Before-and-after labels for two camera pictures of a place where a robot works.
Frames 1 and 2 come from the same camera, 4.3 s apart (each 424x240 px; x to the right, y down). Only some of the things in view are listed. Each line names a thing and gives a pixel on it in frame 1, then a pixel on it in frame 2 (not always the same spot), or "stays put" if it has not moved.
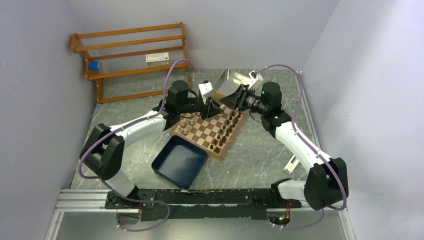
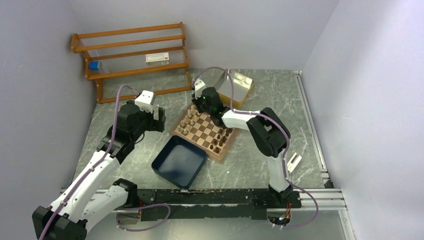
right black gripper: (236, 100) → (196, 101)
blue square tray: (179, 162) stays put
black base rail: (159, 204) stays put
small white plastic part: (291, 164) stays put
